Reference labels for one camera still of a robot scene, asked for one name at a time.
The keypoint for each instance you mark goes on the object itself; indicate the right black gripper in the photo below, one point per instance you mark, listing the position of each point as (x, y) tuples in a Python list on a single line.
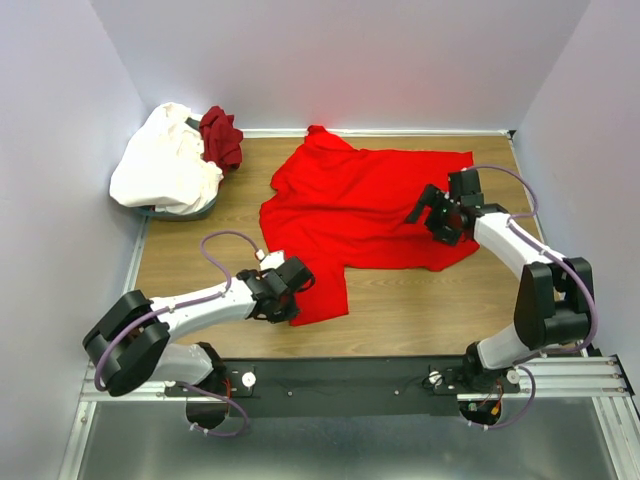
[(432, 196)]

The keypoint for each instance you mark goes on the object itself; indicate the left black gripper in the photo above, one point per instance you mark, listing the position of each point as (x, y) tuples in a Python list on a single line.
[(290, 313)]

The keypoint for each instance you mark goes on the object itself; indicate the bright red t-shirt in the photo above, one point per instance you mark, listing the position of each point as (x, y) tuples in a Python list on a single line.
[(335, 206)]

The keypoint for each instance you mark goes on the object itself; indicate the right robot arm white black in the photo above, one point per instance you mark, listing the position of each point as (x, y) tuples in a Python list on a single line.
[(555, 309)]

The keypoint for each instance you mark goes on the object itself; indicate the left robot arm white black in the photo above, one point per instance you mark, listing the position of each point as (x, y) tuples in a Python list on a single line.
[(135, 341)]

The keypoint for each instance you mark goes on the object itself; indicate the grey laundry basket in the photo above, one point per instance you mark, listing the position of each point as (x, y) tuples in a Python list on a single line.
[(190, 215)]

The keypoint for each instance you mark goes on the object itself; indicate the dark red t-shirt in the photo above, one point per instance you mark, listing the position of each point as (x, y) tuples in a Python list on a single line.
[(222, 141)]

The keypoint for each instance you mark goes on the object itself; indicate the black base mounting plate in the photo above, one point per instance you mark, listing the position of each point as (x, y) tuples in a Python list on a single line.
[(353, 386)]

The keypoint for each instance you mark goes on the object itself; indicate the white t-shirt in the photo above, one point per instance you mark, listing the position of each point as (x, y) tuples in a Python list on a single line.
[(163, 167)]

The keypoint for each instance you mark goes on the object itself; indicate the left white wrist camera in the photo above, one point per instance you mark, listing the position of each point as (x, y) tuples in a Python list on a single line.
[(270, 260)]

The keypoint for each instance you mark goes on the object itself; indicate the aluminium extrusion frame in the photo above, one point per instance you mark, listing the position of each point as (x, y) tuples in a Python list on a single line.
[(515, 406)]

